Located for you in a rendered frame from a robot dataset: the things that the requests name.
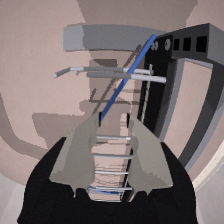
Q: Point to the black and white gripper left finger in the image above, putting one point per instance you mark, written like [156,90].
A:
[68,165]

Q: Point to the grey metal rack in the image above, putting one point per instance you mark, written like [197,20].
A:
[204,42]

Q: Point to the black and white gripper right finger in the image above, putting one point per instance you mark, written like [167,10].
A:
[155,169]

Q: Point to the blue cable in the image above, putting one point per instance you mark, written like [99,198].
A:
[124,81]

